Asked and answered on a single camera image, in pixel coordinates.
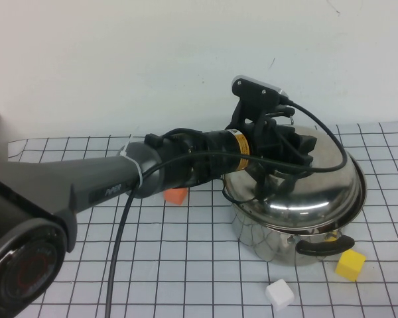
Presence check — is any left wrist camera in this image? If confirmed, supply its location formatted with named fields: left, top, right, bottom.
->
left=230, top=74, right=295, bottom=132

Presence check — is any white grid tablecloth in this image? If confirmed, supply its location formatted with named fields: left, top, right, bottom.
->
left=6, top=121, right=398, bottom=318

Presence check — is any white zip tie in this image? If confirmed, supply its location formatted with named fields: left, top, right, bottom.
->
left=121, top=134, right=145, bottom=196

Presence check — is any yellow foam cube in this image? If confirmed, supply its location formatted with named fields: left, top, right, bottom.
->
left=334, top=250, right=367, bottom=283

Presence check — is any stainless steel pot lid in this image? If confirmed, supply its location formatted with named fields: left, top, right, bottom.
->
left=224, top=125, right=364, bottom=229

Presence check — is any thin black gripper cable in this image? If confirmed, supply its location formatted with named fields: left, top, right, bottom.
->
left=221, top=165, right=266, bottom=203

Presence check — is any orange foam cube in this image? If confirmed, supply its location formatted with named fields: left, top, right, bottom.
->
left=164, top=187, right=189, bottom=205

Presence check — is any white foam cube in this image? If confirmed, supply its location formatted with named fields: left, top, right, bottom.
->
left=264, top=278, right=295, bottom=311

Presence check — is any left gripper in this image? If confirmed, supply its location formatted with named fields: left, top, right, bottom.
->
left=250, top=119, right=318, bottom=173

